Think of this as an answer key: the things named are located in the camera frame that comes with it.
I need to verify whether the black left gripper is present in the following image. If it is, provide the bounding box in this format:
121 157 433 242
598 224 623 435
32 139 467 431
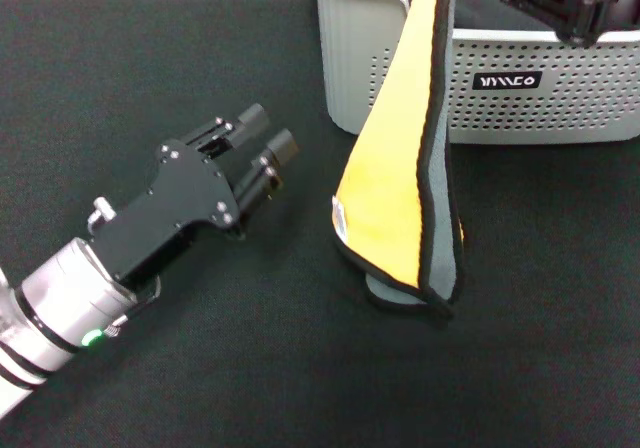
92 102 300 287

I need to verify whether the grey perforated plastic storage box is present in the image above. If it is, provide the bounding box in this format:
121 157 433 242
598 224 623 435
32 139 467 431
304 0 640 147

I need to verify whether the black tablecloth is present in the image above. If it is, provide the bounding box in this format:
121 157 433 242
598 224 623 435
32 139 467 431
0 0 640 448

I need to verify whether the black cloth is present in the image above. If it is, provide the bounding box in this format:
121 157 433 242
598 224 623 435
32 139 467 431
322 0 559 33

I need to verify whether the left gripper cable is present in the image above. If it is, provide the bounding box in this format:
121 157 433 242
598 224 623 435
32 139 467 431
102 275 162 340

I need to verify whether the yellow grey towel black trim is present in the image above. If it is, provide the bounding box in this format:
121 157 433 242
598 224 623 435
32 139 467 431
330 0 467 320

